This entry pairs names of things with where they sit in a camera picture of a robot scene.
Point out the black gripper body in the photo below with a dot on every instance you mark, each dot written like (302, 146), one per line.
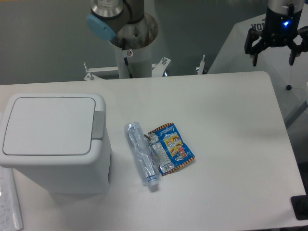
(281, 23)

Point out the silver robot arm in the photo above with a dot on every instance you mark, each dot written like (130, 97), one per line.
(108, 17)

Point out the white plastic trash can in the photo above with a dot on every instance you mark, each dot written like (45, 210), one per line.
(75, 174)

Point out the white trash can lid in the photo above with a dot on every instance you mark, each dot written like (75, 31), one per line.
(48, 126)

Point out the blue snack wrapper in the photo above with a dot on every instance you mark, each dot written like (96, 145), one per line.
(170, 151)

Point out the black device at edge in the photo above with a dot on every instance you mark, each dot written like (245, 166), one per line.
(300, 206)

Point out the crushed clear plastic bottle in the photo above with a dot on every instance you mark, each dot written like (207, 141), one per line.
(142, 155)

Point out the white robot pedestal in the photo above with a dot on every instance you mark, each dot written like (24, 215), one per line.
(135, 40)

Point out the white metal base frame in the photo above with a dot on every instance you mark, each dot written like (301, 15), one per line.
(129, 70)

